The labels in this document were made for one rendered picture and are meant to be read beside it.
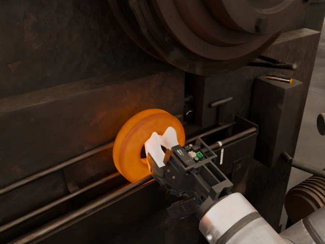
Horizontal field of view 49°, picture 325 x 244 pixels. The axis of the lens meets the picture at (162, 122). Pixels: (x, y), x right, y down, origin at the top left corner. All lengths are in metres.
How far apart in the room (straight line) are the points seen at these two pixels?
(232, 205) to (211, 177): 0.06
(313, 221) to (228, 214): 0.16
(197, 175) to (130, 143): 0.14
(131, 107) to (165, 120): 0.08
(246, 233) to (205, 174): 0.12
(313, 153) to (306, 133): 0.23
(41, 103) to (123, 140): 0.16
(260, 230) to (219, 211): 0.06
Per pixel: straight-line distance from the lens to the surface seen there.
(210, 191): 0.57
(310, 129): 2.47
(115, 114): 0.71
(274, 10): 0.64
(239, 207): 0.56
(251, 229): 0.55
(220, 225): 0.56
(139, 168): 0.71
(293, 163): 0.98
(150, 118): 0.66
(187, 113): 0.85
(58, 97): 0.65
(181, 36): 0.59
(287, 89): 0.90
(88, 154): 0.70
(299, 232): 0.65
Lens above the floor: 1.13
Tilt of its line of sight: 29 degrees down
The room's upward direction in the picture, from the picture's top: straight up
